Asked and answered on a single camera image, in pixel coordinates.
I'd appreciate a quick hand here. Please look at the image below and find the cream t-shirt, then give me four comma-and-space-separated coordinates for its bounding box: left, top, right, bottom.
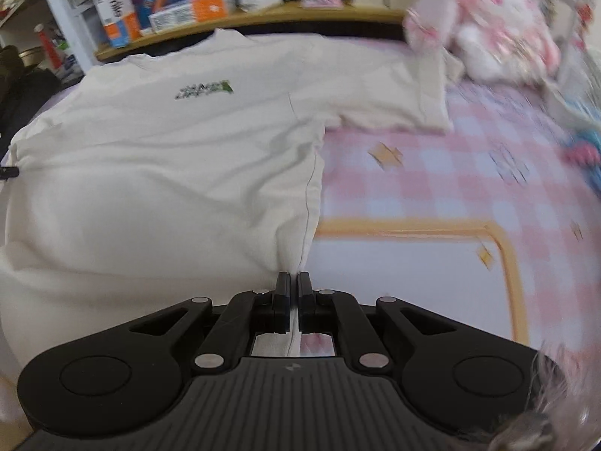
1, 30, 464, 365

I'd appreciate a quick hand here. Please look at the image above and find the wooden bookshelf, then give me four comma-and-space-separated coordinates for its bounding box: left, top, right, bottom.
32, 0, 410, 62

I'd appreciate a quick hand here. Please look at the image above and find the pink checkered desk mat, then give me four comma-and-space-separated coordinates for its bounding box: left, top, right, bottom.
299, 83, 600, 354

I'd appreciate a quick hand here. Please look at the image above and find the white orange usmile box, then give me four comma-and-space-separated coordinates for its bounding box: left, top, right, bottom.
92, 0, 140, 48

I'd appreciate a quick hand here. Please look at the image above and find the flat white orange box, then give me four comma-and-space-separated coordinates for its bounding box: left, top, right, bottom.
149, 0, 236, 33

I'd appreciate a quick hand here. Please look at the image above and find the small white box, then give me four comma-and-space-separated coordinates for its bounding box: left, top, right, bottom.
237, 0, 283, 12

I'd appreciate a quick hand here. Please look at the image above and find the blue pink toy hand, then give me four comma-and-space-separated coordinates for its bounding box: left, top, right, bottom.
562, 129, 600, 182

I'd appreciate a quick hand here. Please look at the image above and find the pink white bunny plush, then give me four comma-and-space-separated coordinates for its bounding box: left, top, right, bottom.
403, 0, 560, 86

